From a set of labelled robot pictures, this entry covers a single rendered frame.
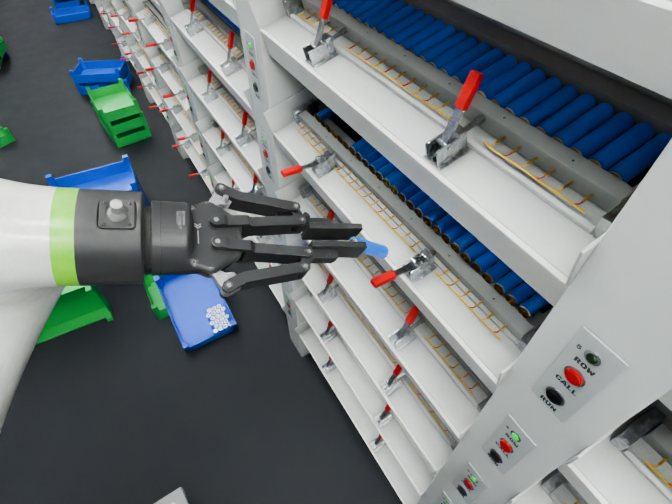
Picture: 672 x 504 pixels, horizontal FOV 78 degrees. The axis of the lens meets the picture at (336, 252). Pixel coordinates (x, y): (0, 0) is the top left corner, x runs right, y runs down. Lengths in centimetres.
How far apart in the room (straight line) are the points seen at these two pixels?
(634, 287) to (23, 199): 47
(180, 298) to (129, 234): 133
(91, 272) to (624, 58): 43
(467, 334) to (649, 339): 24
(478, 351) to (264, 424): 105
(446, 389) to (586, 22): 55
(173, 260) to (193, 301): 130
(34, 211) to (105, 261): 7
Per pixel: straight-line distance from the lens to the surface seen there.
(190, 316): 171
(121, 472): 159
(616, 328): 38
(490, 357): 55
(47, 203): 43
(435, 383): 73
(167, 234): 42
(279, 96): 84
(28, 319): 56
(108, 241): 42
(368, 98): 56
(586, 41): 33
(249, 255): 46
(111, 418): 167
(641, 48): 31
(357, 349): 97
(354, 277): 83
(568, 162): 43
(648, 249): 34
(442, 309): 57
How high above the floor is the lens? 141
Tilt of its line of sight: 49 degrees down
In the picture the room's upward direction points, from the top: straight up
